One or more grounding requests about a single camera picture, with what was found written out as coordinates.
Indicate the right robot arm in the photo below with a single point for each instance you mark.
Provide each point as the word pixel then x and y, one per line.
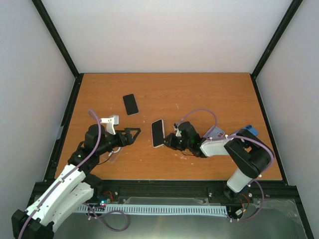
pixel 251 155

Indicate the black phone face up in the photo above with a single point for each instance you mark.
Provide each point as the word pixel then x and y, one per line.
pixel 130 104

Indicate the clear magsafe phone case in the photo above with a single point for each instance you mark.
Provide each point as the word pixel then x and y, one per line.
pixel 112 156

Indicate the light blue slotted cable duct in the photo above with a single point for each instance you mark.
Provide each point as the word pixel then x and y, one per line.
pixel 164 210

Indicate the black aluminium frame rail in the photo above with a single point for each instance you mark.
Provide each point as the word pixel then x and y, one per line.
pixel 210 190

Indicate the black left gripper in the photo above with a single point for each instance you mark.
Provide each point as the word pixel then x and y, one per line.
pixel 128 135

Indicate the small green led circuit board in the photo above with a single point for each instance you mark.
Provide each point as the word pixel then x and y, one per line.
pixel 105 199

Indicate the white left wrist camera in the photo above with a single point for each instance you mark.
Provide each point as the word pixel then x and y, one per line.
pixel 110 123

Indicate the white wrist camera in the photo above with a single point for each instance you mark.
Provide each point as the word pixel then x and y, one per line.
pixel 177 131
pixel 110 123

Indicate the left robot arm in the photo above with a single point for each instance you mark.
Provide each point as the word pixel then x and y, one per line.
pixel 73 187

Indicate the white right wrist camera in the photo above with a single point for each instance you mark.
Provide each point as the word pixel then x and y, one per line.
pixel 177 131

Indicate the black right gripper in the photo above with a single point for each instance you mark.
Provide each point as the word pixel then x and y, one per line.
pixel 170 138

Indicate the blue phone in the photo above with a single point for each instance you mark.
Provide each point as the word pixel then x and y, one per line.
pixel 251 129

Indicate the lavender phone case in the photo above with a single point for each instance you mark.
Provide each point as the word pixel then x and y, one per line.
pixel 214 132

